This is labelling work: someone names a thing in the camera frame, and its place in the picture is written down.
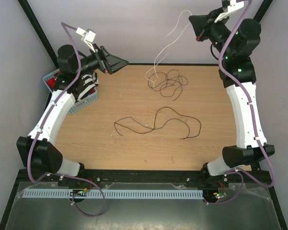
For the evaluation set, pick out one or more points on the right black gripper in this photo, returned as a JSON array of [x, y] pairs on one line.
[[207, 22]]

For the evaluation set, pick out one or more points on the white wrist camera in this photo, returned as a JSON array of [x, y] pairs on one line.
[[88, 37], [229, 7]]

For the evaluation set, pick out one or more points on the zebra striped cloth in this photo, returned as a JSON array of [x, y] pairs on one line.
[[90, 83]]

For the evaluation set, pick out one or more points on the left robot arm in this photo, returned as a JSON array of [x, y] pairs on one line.
[[37, 150]]

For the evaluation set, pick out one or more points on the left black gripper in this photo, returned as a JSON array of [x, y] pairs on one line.
[[107, 62]]

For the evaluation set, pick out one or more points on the light blue plastic basket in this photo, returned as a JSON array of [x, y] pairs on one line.
[[78, 104]]

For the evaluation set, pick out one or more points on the light blue slotted cable duct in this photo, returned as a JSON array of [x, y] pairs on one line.
[[114, 194]]

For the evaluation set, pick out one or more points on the red cloth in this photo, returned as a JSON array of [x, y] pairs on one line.
[[51, 82]]

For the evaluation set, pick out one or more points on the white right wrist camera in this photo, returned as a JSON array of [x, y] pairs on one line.
[[229, 7]]

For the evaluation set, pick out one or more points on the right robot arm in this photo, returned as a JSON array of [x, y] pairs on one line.
[[238, 76]]

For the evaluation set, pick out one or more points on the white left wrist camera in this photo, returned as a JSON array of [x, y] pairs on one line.
[[88, 37]]

